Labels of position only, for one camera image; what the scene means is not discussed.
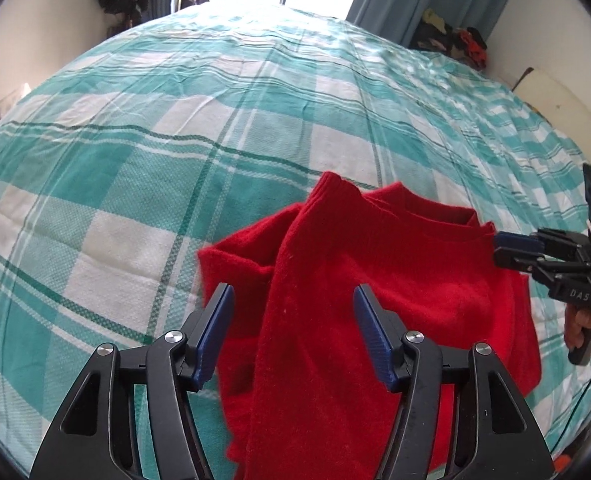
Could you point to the heap of dark clothes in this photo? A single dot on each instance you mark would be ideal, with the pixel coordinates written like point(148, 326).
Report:
point(450, 40)

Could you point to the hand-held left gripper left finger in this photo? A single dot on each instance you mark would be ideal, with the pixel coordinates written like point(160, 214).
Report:
point(213, 340)

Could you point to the white board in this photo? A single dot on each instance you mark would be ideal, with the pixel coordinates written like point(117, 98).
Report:
point(560, 105)

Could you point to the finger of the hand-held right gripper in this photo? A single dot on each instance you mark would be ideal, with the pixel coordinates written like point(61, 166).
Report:
point(518, 240)
point(520, 259)

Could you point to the person's right hand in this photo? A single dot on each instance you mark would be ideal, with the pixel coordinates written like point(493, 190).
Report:
point(573, 325)

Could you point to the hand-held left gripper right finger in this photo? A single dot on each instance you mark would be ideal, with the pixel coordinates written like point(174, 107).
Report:
point(378, 340)

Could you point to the teal plaid bedsheet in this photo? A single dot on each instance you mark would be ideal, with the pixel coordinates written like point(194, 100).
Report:
point(125, 185)

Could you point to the red knitted sweater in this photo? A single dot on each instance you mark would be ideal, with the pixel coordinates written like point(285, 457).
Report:
point(325, 285)

